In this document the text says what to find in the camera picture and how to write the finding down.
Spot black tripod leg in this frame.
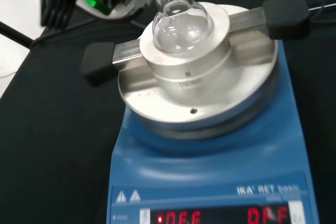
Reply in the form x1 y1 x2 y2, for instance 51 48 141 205
0 21 35 49

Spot thin steel temperature probe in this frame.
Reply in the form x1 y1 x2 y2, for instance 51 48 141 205
307 3 336 12

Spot clear round-bottom glass flask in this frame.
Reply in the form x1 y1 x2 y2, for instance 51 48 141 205
152 0 215 55

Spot aluminium heating block, black handles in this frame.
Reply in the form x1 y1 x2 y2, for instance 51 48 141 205
80 0 312 104

